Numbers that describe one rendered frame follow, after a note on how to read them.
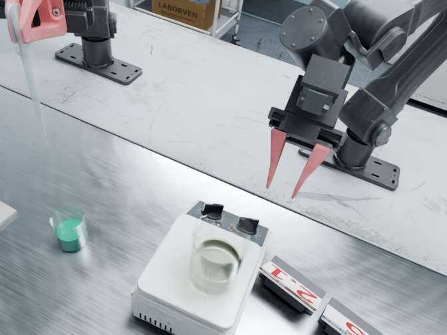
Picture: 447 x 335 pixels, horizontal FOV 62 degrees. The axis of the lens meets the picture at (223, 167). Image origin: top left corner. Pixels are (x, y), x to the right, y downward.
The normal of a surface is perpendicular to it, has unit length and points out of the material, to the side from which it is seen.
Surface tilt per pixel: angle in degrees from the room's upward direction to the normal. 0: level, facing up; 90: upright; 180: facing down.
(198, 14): 91
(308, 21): 47
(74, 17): 90
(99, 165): 0
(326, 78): 40
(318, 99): 76
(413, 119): 0
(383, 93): 54
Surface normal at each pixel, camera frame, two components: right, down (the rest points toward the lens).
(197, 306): 0.14, -0.69
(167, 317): -0.37, 0.63
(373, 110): -0.62, -0.19
